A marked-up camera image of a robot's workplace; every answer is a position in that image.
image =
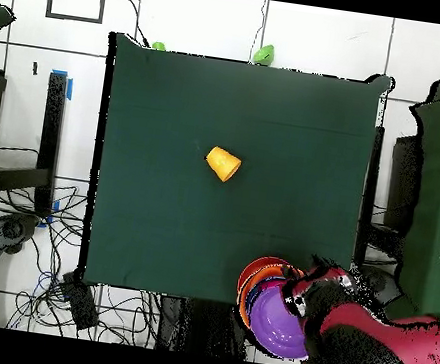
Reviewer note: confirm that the pink plastic bowl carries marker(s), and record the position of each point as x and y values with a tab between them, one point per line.
270	285

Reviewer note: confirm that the purple plastic bowl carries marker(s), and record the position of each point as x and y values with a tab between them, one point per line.
276	327

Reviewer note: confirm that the red-orange plastic bowl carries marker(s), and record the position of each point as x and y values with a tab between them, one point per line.
252	265

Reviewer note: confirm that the blue plastic bowl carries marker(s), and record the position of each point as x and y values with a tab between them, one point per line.
250	299

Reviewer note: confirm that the large orange plastic bowl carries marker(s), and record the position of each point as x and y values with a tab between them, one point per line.
244	298

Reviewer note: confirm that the orange plastic cup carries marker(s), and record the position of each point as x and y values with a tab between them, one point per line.
222	164

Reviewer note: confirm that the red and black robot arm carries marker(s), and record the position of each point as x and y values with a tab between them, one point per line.
403	341

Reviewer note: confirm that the black wheeled base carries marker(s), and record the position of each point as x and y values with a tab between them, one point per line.
385	286
11	229

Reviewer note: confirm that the dark green tablecloth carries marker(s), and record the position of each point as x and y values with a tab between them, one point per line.
158	221

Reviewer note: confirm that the small green plastic bowl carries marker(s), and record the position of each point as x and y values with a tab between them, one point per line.
264	54

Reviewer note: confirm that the black power brick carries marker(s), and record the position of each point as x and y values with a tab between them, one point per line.
79	303

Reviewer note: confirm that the green round object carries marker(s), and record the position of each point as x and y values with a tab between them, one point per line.
158	45

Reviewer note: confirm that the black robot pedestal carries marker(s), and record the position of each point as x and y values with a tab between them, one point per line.
199	328

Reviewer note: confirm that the black frame stand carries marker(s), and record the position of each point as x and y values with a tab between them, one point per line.
52	126

